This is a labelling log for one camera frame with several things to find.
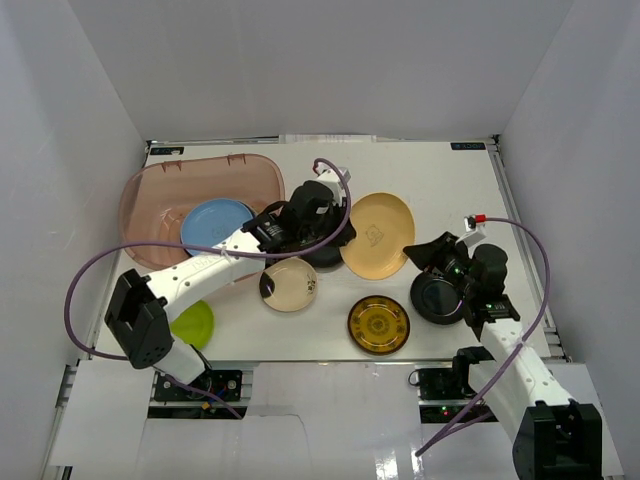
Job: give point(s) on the brown and yellow patterned plate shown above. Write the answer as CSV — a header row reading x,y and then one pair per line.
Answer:
x,y
378,325

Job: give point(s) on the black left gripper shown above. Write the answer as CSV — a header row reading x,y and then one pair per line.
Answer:
x,y
329,239

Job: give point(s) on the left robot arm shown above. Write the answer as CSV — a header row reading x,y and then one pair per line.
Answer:
x,y
142,308

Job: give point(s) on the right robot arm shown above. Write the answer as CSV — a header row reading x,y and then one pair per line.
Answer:
x,y
553,435

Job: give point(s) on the lime green plate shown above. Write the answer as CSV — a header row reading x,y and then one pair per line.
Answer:
x,y
195,326

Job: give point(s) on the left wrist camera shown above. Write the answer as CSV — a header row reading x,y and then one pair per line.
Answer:
x,y
335,180

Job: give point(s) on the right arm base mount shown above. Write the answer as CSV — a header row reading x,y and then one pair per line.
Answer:
x,y
441,395

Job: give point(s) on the black plate with iridescent rim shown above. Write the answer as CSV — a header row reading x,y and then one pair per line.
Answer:
x,y
437,300

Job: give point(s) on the cream plate with black patch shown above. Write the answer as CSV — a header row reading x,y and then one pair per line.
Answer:
x,y
289,285

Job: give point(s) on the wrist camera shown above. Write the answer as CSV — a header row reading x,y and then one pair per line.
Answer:
x,y
335,180
475,230

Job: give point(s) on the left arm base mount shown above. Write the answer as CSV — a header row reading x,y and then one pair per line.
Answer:
x,y
226,384

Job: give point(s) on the light blue plate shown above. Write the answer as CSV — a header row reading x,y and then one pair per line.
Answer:
x,y
213,221

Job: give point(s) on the black glossy plate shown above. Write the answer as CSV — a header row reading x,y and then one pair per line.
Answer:
x,y
325,257

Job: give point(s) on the pink translucent plastic bin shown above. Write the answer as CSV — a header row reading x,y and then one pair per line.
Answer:
x,y
157,199

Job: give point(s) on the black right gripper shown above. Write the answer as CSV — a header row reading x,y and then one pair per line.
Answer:
x,y
430,256

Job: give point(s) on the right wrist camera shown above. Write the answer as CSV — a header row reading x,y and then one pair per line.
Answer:
x,y
475,230

